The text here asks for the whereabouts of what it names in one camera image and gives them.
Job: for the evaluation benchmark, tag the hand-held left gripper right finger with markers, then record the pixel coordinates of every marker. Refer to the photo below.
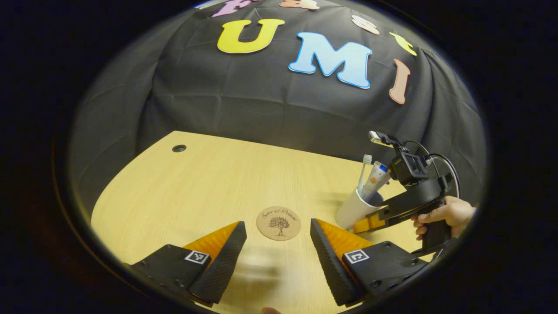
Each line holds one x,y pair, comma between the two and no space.
331,266

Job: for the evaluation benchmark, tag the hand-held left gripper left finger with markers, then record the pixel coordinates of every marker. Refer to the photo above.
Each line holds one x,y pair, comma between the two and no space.
222,266

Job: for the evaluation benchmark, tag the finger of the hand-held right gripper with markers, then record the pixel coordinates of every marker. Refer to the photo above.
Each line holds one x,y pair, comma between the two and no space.
370,223

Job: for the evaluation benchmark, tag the white toothpaste tube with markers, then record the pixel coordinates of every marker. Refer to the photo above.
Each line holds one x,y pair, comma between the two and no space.
375,179

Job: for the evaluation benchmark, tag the white toothbrush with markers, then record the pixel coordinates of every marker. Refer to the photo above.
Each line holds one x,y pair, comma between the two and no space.
364,172

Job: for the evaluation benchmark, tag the round cork coaster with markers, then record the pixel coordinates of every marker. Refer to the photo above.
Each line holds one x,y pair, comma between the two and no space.
279,223

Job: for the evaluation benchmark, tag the wooden desktop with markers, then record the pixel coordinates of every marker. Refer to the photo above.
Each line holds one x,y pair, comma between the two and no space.
196,196

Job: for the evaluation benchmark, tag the black backdrop cloth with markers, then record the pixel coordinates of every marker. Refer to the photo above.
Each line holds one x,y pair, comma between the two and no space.
261,100

